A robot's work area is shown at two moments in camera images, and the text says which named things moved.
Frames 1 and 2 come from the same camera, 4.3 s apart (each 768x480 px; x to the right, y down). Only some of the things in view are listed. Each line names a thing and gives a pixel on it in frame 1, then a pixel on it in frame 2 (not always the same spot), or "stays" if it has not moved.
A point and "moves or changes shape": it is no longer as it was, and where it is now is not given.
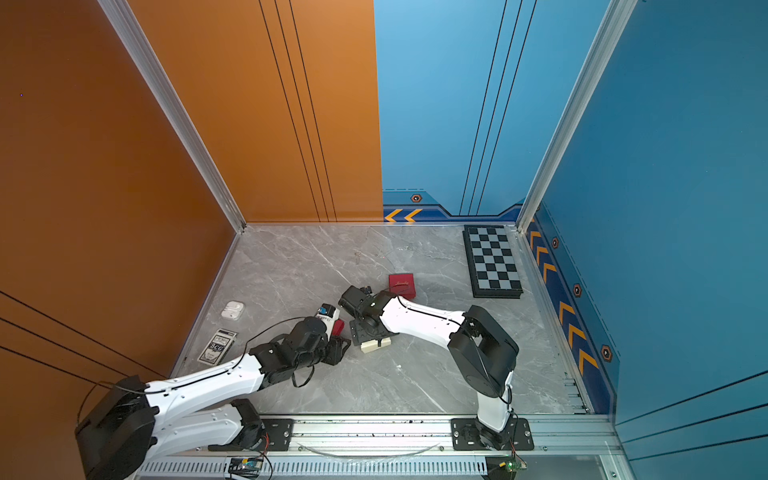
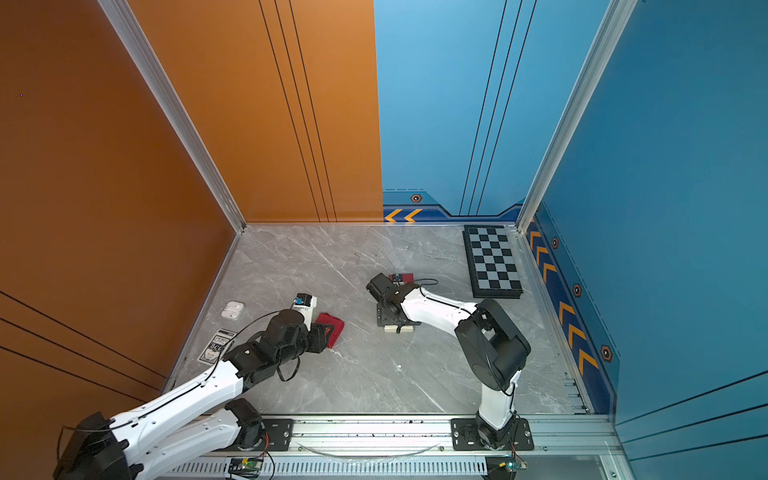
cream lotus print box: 372,345 moves or changes shape
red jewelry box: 338,327 stays
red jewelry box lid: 402,284 stays
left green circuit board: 248,467 stays
